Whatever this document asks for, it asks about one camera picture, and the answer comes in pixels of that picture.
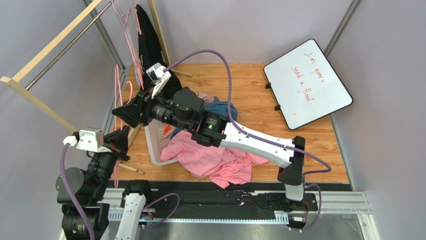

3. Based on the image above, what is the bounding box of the white slotted cable duct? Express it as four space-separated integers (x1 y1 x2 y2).
106 209 290 225

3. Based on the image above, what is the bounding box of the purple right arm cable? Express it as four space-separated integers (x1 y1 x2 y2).
163 49 333 232

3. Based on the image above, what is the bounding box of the pink t-shirt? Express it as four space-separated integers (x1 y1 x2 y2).
159 131 269 189

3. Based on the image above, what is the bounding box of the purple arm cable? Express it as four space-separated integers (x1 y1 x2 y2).
59 143 181 240
163 49 333 232

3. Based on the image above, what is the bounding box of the wooden clothes rack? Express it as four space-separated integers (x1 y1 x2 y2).
0 0 193 175

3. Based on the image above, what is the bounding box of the black hanging t-shirt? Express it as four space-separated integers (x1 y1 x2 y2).
135 4 183 100

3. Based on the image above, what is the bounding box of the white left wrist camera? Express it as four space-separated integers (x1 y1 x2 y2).
62 127 104 153

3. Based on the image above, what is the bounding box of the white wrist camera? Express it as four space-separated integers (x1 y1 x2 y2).
62 127 104 153
145 62 172 99

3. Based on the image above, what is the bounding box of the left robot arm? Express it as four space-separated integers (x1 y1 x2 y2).
55 126 133 240

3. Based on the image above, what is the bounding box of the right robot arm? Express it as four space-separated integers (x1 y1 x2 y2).
112 87 306 210

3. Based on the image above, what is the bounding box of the orange garment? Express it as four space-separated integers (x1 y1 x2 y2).
163 125 171 134

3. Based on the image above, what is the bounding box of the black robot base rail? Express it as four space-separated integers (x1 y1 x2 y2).
147 181 319 217

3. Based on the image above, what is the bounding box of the teal blue t-shirt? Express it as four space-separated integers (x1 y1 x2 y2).
204 96 238 120

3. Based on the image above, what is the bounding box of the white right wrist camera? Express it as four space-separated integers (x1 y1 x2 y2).
145 62 172 99

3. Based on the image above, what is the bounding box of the white plastic laundry basket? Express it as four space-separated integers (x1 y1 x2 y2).
144 120 178 166

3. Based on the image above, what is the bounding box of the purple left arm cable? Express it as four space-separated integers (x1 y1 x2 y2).
59 143 181 240

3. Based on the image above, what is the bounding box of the white board with red writing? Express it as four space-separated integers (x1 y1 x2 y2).
263 38 354 130

